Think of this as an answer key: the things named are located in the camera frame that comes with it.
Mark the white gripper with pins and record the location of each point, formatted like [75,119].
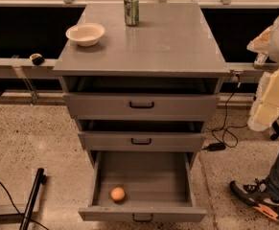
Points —
[265,109]

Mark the orange fruit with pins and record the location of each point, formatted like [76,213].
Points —
[117,194]

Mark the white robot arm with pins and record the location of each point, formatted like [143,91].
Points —
[273,50]

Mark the grey drawer cabinet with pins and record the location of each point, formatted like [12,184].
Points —
[170,51]

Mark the grey bottom drawer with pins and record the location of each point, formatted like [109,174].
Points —
[158,187]

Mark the grey drawer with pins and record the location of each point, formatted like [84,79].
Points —
[158,187]
[141,141]
[143,107]

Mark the grey top drawer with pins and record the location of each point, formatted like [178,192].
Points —
[143,107]

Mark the grey middle drawer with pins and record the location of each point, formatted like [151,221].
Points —
[141,141]

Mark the clear bottle green label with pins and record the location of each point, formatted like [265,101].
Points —
[260,60]

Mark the black power adapter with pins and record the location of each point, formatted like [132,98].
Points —
[216,146]

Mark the grey orange sneaker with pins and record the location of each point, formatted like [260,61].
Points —
[256,195]

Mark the green soda can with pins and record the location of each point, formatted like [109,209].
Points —
[131,9]

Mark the white bowl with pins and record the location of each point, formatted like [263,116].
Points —
[86,34]

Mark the small black yellow object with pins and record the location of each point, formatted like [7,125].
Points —
[37,59]

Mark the black metal stand leg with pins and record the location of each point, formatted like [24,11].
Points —
[27,217]

